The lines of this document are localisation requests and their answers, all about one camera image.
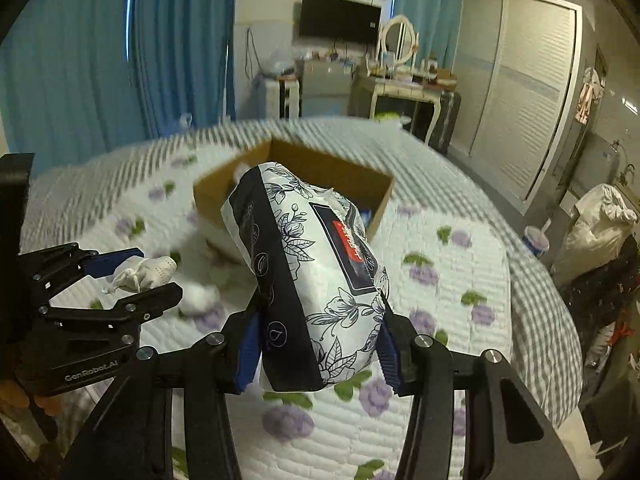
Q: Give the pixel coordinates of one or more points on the teal window curtain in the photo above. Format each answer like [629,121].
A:
[80,78]

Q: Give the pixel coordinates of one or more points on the blue small tissue packet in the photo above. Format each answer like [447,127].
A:
[366,216]

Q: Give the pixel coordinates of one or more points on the dark suitcase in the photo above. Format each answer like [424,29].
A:
[446,121]

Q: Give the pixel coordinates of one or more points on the plastic drink cup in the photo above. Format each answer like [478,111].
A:
[536,239]

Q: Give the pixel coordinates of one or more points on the small white sock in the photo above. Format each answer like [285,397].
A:
[139,274]

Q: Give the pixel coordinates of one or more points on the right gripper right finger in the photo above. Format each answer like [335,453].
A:
[507,436]

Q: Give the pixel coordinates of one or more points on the white louvered wardrobe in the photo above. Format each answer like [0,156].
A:
[518,65]

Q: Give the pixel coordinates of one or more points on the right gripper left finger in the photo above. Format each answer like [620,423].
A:
[128,434]

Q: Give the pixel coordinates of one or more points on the white suitcase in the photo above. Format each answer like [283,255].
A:
[278,98]

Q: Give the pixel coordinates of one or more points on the white oval vanity mirror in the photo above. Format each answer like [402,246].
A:
[398,42]

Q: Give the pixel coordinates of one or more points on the white dressing table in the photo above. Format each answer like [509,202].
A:
[367,90]

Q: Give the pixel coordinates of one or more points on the small grey fridge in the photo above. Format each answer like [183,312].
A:
[325,88]

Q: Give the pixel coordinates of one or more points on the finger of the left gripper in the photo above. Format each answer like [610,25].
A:
[101,265]
[136,309]

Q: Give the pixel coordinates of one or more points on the floral tissue pack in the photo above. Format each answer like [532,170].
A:
[320,288]

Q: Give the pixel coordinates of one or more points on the teal corner curtain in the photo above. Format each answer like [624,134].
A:
[437,23]

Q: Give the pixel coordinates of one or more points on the grey washing machine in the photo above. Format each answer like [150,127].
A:
[596,165]

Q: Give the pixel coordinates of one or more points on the floral quilted mat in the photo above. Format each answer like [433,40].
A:
[354,393]

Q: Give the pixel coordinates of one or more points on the black wall television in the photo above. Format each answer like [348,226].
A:
[341,20]

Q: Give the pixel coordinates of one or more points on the white stuffed laundry bag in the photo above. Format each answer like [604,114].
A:
[603,223]

